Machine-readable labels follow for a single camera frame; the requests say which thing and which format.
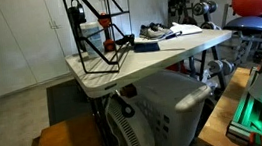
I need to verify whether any black exercise machine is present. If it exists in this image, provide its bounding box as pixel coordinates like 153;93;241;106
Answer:
165;0;200;29

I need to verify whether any chrome dumbbell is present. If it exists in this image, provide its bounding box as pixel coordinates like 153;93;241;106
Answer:
191;0;219;18
207;57;237;78

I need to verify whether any white dustpan blue edge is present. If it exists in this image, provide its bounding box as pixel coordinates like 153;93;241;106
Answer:
168;18;205;38

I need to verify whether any grey running shoe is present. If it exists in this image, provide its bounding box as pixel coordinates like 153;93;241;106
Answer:
149;20;175;37
137;21;168;43

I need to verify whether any blue balance trainer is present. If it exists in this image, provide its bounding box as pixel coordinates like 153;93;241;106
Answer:
222;14;262;38

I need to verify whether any white folding table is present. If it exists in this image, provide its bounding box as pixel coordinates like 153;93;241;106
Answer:
62;24;249;146

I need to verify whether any grey metal stand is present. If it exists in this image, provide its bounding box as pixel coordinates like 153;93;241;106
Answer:
225;29;262;69

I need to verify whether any orange and black drill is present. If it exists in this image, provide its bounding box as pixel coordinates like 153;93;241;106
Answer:
97;9;137;54

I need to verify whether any clear wipes canister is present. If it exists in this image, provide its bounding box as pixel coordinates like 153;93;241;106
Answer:
80;20;106;60

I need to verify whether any white laundry basket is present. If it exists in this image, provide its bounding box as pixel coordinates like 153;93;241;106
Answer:
127;64;219;146

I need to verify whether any black handheld device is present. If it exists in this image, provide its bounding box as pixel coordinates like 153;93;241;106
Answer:
65;0;91;54

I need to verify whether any light wooden bench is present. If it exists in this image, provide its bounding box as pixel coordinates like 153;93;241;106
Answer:
189;65;262;146

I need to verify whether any white round fan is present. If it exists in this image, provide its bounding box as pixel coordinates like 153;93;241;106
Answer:
103;89;156;146

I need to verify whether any black floor mat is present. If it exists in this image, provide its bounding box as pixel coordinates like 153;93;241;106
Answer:
44;77;94;126

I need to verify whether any white cabinet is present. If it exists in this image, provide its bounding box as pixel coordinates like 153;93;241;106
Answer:
0;0;181;103

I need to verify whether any brown wooden stool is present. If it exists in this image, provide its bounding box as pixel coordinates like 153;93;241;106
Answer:
18;112;106;146

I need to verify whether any black wire shelf rack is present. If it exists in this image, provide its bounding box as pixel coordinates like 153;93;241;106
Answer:
61;0;140;78

